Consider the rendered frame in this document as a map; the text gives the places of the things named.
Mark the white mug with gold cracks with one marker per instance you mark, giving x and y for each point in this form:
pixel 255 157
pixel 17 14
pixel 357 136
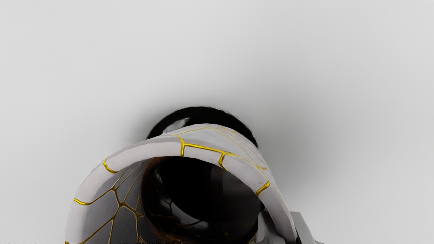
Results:
pixel 142 200

